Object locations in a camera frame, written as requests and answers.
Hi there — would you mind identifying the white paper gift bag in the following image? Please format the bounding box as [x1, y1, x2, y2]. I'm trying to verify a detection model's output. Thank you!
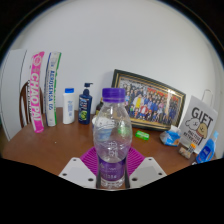
[178, 89, 219, 154]

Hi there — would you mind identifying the framed group picture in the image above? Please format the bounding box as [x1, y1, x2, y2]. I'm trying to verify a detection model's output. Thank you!
[110, 68, 187, 132]

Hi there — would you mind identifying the white blue-capped bottle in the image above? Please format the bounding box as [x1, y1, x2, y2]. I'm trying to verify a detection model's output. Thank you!
[62, 87, 76, 125]

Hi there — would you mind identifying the dark blue pump bottle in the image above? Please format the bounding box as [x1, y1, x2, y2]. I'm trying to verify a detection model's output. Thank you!
[78, 82, 94, 126]

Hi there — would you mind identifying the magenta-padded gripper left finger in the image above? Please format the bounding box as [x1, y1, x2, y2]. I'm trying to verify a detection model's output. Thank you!
[58, 146, 101, 190]

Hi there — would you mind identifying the brown wooden chair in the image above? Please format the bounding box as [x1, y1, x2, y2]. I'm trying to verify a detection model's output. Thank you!
[18, 80, 36, 129]

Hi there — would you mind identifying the blue detergent bottle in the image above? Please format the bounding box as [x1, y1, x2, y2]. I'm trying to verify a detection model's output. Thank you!
[195, 130, 220, 164]

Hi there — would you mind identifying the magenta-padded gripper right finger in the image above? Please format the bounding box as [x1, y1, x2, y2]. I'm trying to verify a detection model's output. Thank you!
[124, 146, 168, 190]

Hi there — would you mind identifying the green packet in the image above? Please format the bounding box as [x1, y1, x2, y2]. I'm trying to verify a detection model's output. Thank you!
[134, 129, 150, 141]

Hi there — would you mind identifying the clear purple-capped water bottle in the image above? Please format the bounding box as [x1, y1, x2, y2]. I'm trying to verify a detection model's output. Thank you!
[92, 87, 133, 190]

